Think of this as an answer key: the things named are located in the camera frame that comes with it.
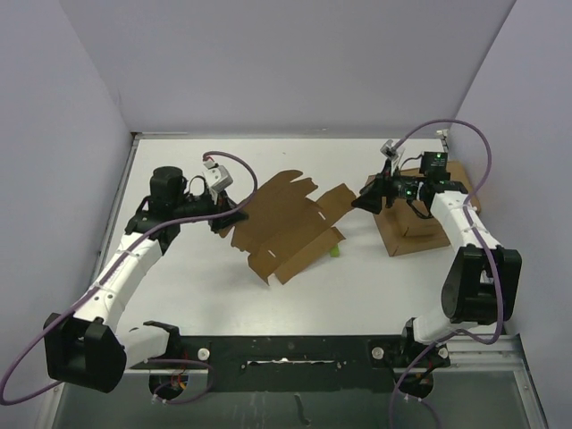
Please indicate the green rectangular block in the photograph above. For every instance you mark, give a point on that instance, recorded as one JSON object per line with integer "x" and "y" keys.
{"x": 335, "y": 251}

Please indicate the brown cardboard box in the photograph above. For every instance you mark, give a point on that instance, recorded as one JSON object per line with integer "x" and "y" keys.
{"x": 287, "y": 231}

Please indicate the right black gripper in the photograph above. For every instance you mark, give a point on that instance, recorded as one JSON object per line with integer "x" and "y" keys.
{"x": 371, "y": 193}

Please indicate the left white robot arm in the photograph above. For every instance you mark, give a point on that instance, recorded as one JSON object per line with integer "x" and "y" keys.
{"x": 83, "y": 347}

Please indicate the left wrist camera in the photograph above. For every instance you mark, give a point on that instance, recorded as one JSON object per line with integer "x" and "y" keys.
{"x": 217, "y": 176}

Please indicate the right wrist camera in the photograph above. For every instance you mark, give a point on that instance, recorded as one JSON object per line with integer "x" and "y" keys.
{"x": 392, "y": 149}

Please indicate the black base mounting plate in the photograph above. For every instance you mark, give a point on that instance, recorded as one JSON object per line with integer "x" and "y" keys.
{"x": 296, "y": 364}

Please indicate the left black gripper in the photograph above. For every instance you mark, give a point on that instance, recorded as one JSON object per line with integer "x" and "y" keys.
{"x": 223, "y": 204}

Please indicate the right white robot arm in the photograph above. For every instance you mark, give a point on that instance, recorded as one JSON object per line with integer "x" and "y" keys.
{"x": 481, "y": 285}

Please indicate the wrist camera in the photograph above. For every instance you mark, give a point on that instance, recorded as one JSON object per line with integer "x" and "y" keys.
{"x": 392, "y": 149}
{"x": 217, "y": 176}

